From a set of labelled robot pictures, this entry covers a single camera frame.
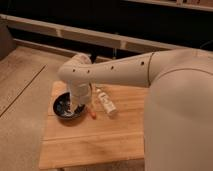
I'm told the white railing beam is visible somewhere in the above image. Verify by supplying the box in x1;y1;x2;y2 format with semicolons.
0;13;182;53

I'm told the orange carrot toy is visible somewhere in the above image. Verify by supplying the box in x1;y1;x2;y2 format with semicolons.
87;104;96;119

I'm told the white plastic bottle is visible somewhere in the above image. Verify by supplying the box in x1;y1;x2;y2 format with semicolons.
96;89;117;116

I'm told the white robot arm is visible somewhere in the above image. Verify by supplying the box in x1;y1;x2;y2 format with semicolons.
58;48;213;171

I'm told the wooden board table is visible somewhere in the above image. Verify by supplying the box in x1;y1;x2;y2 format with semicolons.
39;85;148;169

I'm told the black frying pan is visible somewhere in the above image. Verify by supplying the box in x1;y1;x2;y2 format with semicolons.
53;92;85;120

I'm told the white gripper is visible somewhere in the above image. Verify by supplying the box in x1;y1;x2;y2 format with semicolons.
68;83;92;105

